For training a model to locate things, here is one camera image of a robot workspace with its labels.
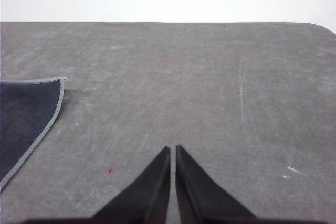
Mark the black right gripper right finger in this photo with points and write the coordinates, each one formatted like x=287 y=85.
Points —
x=197 y=195

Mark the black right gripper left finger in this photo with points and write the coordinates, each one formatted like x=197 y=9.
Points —
x=149 y=192

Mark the purple towel with grey hem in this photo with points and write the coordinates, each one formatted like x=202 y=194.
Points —
x=23 y=119

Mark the grey table cloth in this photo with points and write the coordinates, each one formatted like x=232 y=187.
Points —
x=183 y=90

